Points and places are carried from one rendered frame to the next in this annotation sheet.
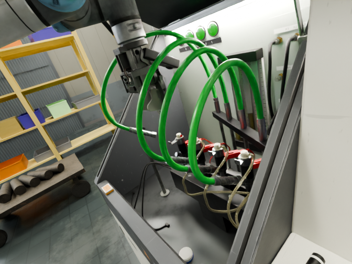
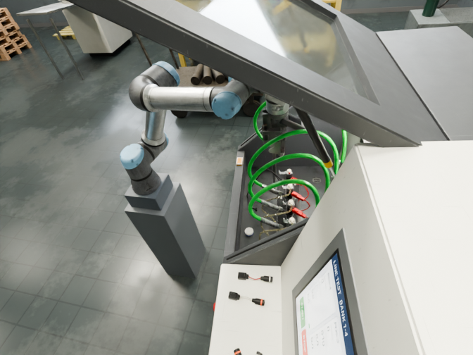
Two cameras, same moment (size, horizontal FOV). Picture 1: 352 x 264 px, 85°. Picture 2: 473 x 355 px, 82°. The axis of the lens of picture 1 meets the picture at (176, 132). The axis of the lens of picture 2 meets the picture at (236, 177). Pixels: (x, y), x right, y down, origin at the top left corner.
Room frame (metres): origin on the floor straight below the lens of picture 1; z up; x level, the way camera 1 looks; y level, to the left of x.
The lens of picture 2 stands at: (-0.13, -0.38, 1.92)
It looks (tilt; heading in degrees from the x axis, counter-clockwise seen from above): 46 degrees down; 44
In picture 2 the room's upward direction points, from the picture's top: 9 degrees counter-clockwise
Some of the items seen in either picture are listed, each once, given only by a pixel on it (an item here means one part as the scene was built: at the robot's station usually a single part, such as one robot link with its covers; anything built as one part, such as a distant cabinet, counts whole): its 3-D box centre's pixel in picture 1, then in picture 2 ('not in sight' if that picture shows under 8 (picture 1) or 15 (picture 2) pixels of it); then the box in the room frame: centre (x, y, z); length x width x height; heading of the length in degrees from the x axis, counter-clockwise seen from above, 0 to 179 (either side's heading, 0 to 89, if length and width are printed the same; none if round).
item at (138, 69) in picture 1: (139, 67); (275, 125); (0.54, 0.04, 1.34); 0.09 x 0.08 x 0.12; 122
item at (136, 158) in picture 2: not in sight; (136, 160); (0.28, 0.68, 1.07); 0.13 x 0.12 x 0.14; 12
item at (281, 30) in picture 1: (294, 75); not in sight; (0.51, -0.36, 1.20); 0.13 x 0.03 x 0.31; 32
